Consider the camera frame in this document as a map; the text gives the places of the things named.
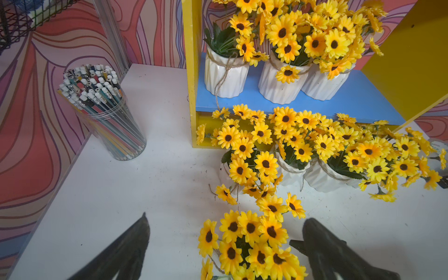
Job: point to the small black device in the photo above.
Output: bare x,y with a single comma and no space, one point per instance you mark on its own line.
443,183

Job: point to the clear cup of pencils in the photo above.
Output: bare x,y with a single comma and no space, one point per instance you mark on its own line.
97,97

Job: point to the shelf sunflower pot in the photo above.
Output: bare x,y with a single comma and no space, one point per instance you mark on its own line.
413,157
233,47
247,165
301,137
286,26
351,154
339,38
251,246

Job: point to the aluminium frame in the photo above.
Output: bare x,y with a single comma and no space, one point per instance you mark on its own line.
113,34

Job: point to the black wire basket left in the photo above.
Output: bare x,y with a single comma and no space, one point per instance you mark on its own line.
20,17

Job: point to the clear packing tape roll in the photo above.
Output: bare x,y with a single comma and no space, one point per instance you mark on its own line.
439,150

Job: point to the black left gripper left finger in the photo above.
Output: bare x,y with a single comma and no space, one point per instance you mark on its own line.
121,260

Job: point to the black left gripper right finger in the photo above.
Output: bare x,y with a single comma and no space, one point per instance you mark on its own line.
330,258

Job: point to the yellow wooden shelf unit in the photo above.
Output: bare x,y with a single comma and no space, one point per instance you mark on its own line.
408,83

